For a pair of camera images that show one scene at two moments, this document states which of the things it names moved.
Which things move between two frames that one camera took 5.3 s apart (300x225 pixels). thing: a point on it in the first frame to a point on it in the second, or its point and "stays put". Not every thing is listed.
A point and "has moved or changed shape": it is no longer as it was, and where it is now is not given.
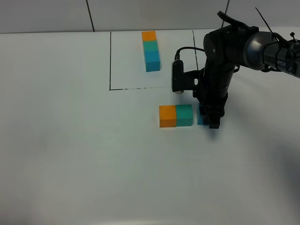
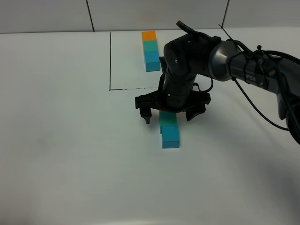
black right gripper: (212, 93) to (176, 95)
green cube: (183, 115) has moved or changed shape
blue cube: (202, 119) to (170, 137)
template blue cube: (152, 60) stays put
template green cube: (150, 46) stays put
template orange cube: (150, 35) stays put
